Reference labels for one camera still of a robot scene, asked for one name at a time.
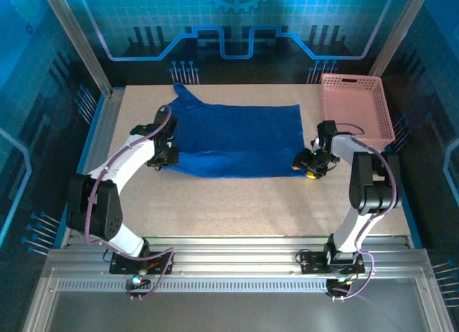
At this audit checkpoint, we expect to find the blue printed t-shirt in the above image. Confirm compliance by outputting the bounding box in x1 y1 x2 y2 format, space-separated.
163 81 306 179

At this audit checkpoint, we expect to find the pink perforated plastic basket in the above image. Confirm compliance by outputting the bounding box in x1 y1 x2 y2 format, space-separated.
318 72 397 150

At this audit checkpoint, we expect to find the small lit controller board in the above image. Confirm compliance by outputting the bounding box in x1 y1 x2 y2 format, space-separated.
328 276 354 293
125 274 151 290

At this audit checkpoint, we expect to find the aluminium side rail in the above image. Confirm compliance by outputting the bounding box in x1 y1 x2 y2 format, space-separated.
59 90 125 239

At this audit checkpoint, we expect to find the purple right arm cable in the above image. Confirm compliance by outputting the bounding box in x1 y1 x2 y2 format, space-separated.
336 122 403 254

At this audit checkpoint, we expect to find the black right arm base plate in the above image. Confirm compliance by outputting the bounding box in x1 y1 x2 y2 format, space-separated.
296 249 366 275

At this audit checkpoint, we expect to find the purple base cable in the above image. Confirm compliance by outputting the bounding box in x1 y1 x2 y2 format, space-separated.
125 247 176 301
331 248 376 303

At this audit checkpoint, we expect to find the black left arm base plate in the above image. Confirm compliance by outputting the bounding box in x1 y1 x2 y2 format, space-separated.
109 251 176 275

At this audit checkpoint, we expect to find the aluminium mounting rail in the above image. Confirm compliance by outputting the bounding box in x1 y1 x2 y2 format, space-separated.
103 234 431 293

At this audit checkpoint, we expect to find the aluminium frame post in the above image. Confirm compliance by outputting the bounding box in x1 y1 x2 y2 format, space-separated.
39 0 115 96
368 0 431 82

